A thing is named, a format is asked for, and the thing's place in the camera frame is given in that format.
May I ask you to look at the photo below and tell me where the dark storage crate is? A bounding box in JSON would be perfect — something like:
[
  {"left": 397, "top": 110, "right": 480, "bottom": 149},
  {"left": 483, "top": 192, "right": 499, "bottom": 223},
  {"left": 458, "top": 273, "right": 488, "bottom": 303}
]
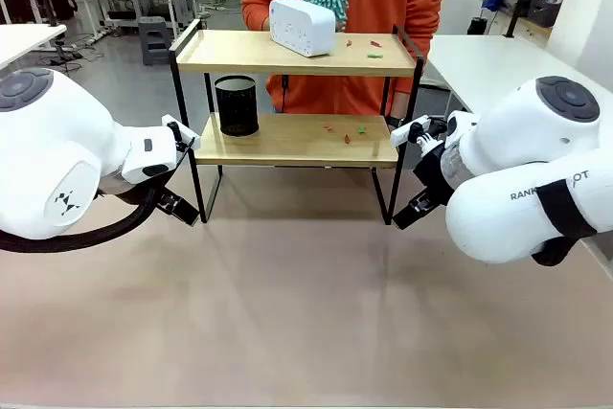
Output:
[{"left": 525, "top": 0, "right": 562, "bottom": 28}]

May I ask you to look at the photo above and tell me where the black mesh pen cup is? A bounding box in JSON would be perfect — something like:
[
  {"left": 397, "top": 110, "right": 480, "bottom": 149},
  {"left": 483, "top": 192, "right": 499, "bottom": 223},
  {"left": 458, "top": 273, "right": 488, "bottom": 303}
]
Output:
[{"left": 213, "top": 74, "right": 261, "bottom": 139}]

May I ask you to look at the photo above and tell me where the person's left forearm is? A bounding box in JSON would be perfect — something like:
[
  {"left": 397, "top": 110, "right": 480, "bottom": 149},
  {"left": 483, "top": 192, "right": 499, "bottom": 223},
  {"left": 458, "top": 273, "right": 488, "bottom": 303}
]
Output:
[{"left": 389, "top": 91, "right": 415, "bottom": 119}]

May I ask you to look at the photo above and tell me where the black bag on floor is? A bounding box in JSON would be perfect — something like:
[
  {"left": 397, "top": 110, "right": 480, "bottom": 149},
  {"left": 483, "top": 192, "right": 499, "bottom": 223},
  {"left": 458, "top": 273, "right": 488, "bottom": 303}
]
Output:
[{"left": 466, "top": 16, "right": 490, "bottom": 37}]

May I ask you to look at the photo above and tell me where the black left arm cable sleeve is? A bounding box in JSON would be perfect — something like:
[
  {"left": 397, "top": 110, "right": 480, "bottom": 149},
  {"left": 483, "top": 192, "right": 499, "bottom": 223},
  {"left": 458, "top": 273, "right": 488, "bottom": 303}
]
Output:
[{"left": 0, "top": 182, "right": 165, "bottom": 255}]

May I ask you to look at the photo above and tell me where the grey step stool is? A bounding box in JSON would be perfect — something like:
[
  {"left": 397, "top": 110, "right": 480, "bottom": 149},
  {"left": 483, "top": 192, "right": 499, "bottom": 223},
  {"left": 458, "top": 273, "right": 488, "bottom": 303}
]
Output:
[{"left": 137, "top": 15, "right": 172, "bottom": 67}]

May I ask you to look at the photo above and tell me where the white speaker box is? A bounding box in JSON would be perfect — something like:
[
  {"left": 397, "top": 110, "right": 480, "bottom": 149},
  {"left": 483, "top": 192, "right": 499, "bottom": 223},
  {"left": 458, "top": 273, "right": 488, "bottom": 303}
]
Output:
[{"left": 268, "top": 0, "right": 337, "bottom": 58}]

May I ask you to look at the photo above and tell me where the two-tier wood metal shelf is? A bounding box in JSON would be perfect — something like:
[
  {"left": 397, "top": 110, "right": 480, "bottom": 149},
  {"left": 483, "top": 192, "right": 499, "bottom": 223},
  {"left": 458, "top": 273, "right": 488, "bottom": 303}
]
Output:
[{"left": 168, "top": 18, "right": 426, "bottom": 228}]

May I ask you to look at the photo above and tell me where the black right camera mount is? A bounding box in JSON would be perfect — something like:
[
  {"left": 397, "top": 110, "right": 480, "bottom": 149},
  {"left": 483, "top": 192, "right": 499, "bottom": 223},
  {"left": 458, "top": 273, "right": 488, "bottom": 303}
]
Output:
[{"left": 408, "top": 116, "right": 452, "bottom": 155}]

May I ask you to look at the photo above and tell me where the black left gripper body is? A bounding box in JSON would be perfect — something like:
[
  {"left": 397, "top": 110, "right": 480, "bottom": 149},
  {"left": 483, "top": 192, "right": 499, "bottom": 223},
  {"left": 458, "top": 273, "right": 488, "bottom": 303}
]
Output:
[{"left": 98, "top": 164, "right": 179, "bottom": 212}]

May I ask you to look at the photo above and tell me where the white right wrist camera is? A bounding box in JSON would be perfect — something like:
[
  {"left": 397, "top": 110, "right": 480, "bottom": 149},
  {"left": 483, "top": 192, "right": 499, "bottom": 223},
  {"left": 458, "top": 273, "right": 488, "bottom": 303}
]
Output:
[{"left": 389, "top": 114, "right": 432, "bottom": 149}]

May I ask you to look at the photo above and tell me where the large white side table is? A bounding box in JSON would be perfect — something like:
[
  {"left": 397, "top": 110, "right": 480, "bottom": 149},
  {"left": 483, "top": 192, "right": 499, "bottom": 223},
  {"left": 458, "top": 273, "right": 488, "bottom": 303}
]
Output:
[{"left": 422, "top": 34, "right": 584, "bottom": 118}]

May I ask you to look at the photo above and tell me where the small white side table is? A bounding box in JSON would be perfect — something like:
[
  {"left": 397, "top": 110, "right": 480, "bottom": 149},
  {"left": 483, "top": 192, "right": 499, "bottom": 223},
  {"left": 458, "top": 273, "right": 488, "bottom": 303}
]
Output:
[{"left": 0, "top": 23, "right": 69, "bottom": 71}]

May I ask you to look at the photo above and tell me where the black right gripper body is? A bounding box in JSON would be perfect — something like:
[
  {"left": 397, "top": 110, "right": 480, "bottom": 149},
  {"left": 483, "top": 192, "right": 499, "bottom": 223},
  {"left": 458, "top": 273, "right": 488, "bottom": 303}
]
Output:
[{"left": 412, "top": 146, "right": 456, "bottom": 212}]

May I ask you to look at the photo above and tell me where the black backpack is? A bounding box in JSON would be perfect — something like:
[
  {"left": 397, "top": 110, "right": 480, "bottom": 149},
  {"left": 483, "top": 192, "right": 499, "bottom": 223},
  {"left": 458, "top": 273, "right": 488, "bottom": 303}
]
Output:
[{"left": 47, "top": 0, "right": 79, "bottom": 22}]

